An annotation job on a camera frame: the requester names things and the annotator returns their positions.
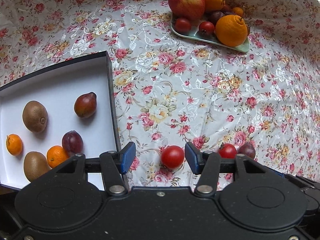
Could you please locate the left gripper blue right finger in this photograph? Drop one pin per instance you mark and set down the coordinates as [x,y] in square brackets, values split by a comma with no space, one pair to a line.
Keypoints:
[195,158]

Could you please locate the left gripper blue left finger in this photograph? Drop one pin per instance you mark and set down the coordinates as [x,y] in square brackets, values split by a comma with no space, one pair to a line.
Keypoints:
[126,157]

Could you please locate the red tomato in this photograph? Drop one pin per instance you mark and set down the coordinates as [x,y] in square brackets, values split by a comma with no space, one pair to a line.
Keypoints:
[206,28]
[172,157]
[227,150]

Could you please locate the dark red pear-shaped fruit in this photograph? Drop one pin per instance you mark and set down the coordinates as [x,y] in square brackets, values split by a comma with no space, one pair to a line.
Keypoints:
[85,105]

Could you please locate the brown kiwi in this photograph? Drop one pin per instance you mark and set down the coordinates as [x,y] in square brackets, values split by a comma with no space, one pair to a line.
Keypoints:
[35,165]
[35,116]

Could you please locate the purple plum on cloth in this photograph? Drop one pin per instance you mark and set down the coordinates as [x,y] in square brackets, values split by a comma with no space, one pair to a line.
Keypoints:
[247,149]

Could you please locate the purple plum in box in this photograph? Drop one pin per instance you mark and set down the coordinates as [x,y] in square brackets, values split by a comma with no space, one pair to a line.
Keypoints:
[72,143]

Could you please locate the floral tablecloth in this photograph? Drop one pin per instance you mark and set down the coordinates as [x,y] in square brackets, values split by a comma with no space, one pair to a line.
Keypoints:
[170,90]

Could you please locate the small mandarin in box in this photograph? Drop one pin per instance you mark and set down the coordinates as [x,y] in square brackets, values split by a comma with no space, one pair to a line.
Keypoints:
[56,155]

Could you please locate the black white cardboard box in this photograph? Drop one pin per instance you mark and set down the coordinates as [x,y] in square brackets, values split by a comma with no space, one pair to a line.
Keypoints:
[57,87]

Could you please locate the small mandarin left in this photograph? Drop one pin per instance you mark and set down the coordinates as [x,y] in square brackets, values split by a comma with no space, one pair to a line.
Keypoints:
[14,144]

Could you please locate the pale green plate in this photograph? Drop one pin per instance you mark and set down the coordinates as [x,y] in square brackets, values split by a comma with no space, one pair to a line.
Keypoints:
[194,35]

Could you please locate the red tomato on plate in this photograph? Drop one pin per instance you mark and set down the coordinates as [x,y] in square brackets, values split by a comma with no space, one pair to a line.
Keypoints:
[206,28]

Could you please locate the red tomato plate edge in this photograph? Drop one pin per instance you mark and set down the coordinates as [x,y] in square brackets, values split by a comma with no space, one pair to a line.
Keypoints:
[182,25]

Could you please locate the large orange front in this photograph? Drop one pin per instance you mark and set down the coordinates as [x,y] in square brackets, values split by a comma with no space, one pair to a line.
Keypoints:
[231,30]

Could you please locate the dark plum on plate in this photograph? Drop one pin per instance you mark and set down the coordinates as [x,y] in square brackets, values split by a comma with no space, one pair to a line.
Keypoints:
[215,16]

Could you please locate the small mandarin on plate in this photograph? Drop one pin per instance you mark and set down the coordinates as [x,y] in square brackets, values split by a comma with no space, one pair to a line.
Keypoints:
[238,11]

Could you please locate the red yellow apple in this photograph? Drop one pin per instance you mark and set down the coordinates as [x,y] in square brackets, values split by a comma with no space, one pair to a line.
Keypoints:
[189,9]

